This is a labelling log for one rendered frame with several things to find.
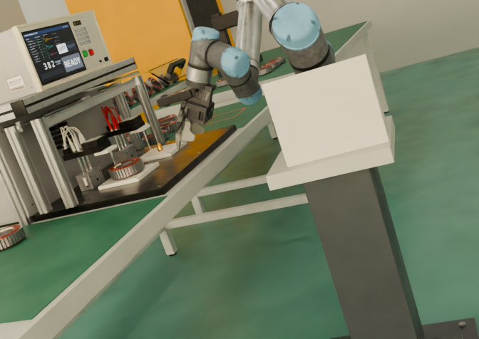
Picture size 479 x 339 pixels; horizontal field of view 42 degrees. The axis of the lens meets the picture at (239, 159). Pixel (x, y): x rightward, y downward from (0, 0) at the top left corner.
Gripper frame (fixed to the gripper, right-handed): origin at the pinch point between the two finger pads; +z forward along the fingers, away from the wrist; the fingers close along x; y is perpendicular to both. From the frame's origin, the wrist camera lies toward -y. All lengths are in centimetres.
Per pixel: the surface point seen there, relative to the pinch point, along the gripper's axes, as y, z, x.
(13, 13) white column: -302, 70, 330
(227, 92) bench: -34, 32, 157
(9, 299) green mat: -6, 14, -73
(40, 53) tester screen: -49, -16, -2
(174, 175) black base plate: 3.0, 6.7, -9.9
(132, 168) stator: -13.2, 12.1, -3.3
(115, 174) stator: -18.0, 15.1, -5.3
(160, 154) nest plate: -13.2, 14.7, 17.4
